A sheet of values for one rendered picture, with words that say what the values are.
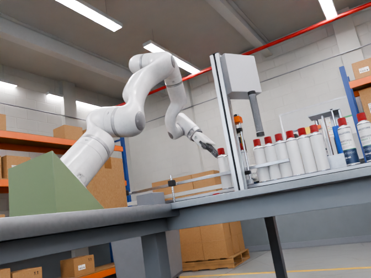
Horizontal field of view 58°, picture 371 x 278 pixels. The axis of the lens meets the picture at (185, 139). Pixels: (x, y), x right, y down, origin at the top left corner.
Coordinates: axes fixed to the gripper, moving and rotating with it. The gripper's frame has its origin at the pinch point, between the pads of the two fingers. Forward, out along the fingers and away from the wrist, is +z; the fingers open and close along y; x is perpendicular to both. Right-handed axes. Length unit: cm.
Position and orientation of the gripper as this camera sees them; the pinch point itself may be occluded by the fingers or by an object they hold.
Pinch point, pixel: (216, 153)
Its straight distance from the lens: 175.8
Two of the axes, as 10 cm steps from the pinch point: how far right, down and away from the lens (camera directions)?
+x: -5.8, 7.8, 2.4
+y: 5.1, 1.1, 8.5
